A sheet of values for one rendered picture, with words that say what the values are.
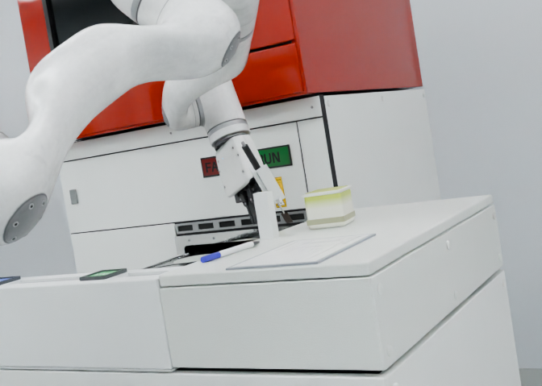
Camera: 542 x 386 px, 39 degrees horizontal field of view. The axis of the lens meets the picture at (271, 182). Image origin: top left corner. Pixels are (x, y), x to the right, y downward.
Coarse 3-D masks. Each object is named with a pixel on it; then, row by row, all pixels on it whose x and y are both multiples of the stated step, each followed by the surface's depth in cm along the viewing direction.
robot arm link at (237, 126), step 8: (232, 120) 151; (240, 120) 152; (216, 128) 151; (224, 128) 151; (232, 128) 151; (240, 128) 152; (248, 128) 154; (208, 136) 154; (216, 136) 151; (224, 136) 152
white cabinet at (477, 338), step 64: (448, 320) 121; (0, 384) 137; (64, 384) 129; (128, 384) 121; (192, 384) 115; (256, 384) 109; (320, 384) 103; (384, 384) 99; (448, 384) 118; (512, 384) 148
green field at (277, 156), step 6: (264, 150) 176; (270, 150) 175; (276, 150) 174; (282, 150) 173; (264, 156) 176; (270, 156) 175; (276, 156) 174; (282, 156) 174; (288, 156) 173; (264, 162) 176; (270, 162) 175; (276, 162) 175; (282, 162) 174; (288, 162) 173
